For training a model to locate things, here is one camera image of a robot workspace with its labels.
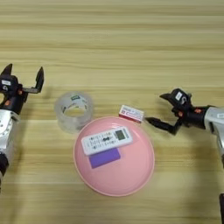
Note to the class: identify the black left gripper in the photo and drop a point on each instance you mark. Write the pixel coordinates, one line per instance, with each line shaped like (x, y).
(13, 102)

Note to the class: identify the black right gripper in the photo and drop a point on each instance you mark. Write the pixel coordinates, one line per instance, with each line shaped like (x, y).
(192, 116)

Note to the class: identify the small red white box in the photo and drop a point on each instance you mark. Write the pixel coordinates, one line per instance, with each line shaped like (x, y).
(131, 113)

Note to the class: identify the clear packing tape roll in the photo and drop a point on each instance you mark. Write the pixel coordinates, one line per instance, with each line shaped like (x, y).
(73, 124)

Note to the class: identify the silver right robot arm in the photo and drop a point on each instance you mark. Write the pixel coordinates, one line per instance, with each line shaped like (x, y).
(215, 119)

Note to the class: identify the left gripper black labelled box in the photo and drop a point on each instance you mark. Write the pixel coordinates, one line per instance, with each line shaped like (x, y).
(8, 83)

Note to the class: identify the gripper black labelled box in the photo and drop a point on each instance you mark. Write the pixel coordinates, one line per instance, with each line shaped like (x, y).
(8, 83)
(180, 97)

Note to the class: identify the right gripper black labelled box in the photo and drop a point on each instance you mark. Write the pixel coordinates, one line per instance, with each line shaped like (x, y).
(180, 97)

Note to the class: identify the white remote control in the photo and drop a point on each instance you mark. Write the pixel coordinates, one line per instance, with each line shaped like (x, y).
(102, 142)

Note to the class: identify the purple rectangular block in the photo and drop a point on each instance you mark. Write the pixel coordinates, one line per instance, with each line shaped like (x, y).
(105, 159)

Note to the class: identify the pink round plate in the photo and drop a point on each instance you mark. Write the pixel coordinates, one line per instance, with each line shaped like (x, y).
(125, 178)

